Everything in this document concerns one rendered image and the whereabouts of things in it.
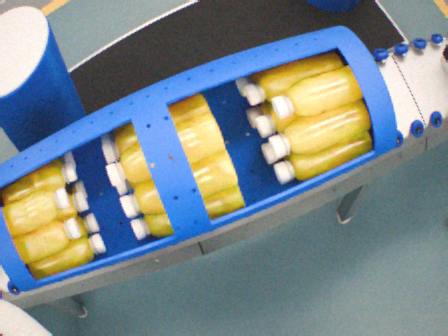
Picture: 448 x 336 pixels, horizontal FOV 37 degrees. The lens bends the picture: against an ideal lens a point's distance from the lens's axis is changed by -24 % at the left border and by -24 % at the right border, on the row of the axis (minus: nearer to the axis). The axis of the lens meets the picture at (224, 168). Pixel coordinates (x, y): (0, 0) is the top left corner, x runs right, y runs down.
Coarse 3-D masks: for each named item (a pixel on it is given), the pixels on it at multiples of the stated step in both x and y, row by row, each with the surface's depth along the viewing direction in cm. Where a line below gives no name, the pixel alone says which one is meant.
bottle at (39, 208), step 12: (36, 192) 140; (48, 192) 140; (12, 204) 139; (24, 204) 138; (36, 204) 138; (48, 204) 139; (60, 204) 141; (12, 216) 137; (24, 216) 137; (36, 216) 138; (48, 216) 139; (12, 228) 137; (24, 228) 138; (36, 228) 140
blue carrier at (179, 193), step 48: (288, 48) 144; (336, 48) 162; (144, 96) 143; (240, 96) 163; (384, 96) 140; (48, 144) 141; (96, 144) 159; (144, 144) 136; (240, 144) 165; (384, 144) 146; (96, 192) 162; (192, 192) 138; (288, 192) 146; (0, 240) 133; (144, 240) 155
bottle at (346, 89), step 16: (304, 80) 144; (320, 80) 144; (336, 80) 143; (352, 80) 143; (288, 96) 145; (304, 96) 143; (320, 96) 143; (336, 96) 143; (352, 96) 144; (304, 112) 144; (320, 112) 145
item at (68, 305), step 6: (54, 300) 197; (60, 300) 208; (66, 300) 219; (72, 300) 232; (54, 306) 208; (60, 306) 211; (66, 306) 215; (72, 306) 225; (78, 306) 238; (84, 306) 250; (66, 312) 227; (72, 312) 232; (78, 312) 236; (84, 312) 245
